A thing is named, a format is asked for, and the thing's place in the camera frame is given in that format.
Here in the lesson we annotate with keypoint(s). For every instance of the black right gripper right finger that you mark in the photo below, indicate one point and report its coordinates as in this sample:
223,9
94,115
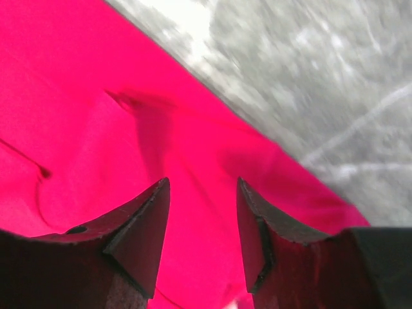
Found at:
288,264

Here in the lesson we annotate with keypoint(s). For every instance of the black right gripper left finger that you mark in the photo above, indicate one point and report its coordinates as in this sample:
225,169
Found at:
109,262

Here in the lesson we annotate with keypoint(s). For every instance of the red t shirt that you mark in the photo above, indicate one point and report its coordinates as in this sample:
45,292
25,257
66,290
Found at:
93,112

